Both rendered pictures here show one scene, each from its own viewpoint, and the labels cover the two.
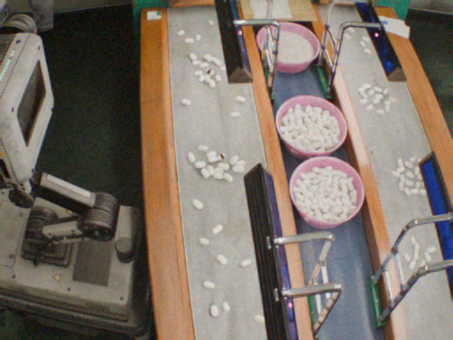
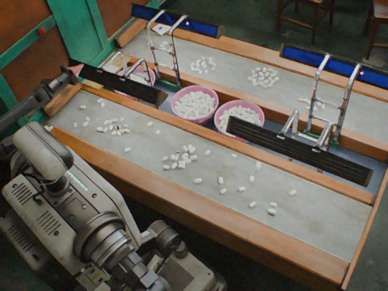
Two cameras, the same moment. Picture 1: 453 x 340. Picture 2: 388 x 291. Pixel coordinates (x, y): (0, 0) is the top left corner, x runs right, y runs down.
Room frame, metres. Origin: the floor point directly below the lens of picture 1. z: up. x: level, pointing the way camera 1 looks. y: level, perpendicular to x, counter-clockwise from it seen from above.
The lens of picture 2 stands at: (0.21, 0.78, 2.35)
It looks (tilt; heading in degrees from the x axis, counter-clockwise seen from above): 52 degrees down; 320
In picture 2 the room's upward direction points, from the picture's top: 10 degrees counter-clockwise
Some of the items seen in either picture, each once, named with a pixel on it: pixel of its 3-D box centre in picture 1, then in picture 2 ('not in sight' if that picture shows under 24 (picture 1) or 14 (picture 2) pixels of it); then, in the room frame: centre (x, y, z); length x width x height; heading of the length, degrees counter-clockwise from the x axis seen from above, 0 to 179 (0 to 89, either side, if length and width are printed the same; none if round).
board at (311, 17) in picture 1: (279, 10); (107, 70); (2.05, -0.18, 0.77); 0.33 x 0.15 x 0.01; 100
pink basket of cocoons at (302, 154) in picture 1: (310, 131); (195, 107); (1.40, -0.29, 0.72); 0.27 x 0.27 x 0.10
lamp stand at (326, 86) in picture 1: (349, 49); (172, 50); (1.70, -0.45, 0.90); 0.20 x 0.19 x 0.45; 10
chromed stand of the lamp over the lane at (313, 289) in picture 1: (295, 295); (301, 159); (0.67, -0.22, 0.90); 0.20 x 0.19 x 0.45; 10
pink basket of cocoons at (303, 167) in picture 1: (326, 196); (239, 123); (1.12, -0.34, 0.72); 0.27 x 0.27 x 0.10
